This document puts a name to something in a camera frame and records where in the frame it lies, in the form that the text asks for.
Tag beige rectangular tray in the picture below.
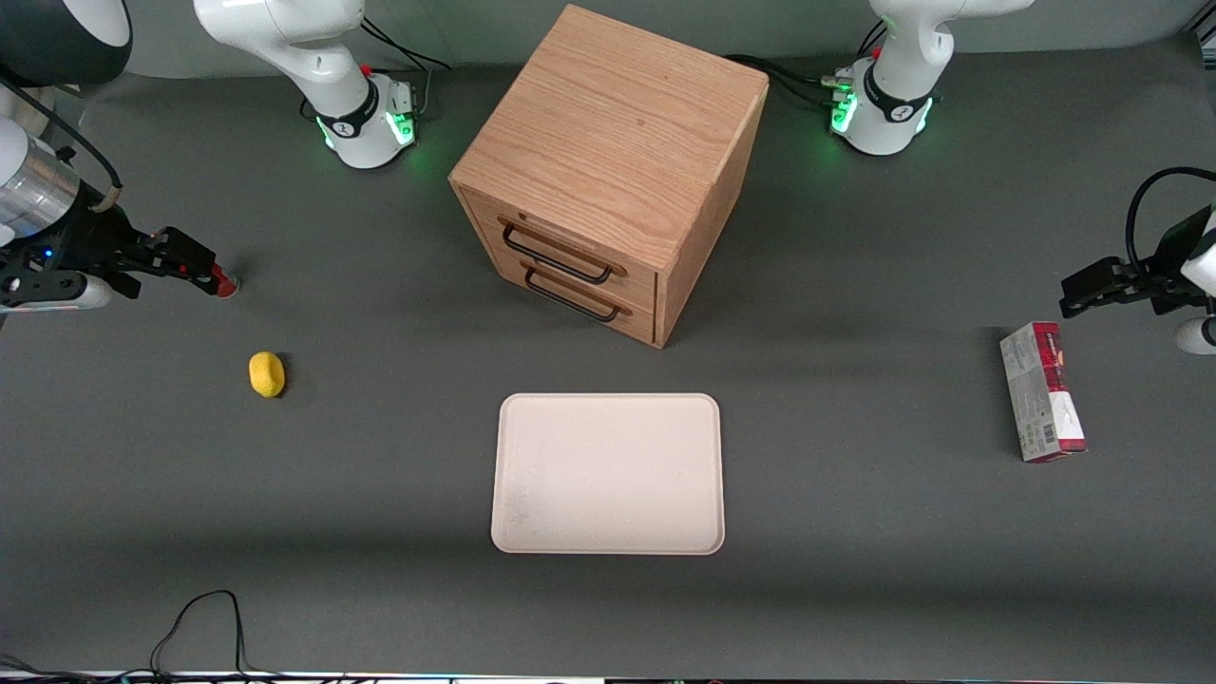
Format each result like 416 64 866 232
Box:
490 392 726 557

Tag short black drawer handle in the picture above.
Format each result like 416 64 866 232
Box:
523 267 624 324

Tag black looped table cable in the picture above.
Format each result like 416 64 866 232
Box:
0 590 286 683

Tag yellow lemon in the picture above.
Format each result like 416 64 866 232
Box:
249 351 287 399

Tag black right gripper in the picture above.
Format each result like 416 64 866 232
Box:
0 202 219 307

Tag wooden drawer with long handle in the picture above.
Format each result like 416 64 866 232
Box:
460 186 659 307

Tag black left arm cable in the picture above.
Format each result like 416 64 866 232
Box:
1125 166 1216 278

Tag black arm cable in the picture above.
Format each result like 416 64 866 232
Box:
1125 166 1216 278
0 74 124 212

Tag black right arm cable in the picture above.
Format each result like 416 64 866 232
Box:
0 74 124 212

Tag wooden drawer with short handle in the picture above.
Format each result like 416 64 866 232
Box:
492 255 657 346

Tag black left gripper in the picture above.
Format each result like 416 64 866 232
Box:
1059 203 1216 319

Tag wooden drawer cabinet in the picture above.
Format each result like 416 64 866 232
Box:
448 4 770 351

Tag black right base cables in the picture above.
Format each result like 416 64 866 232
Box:
300 14 453 123

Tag black base cables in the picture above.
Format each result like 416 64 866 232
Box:
300 14 453 123
726 17 892 107

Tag red and white carton box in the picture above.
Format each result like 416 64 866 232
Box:
998 321 1089 464

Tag black left base cables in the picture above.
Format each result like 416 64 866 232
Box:
726 17 892 107

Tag long black drawer handle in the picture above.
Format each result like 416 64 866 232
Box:
500 218 618 286

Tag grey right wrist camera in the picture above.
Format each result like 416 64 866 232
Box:
0 274 112 312

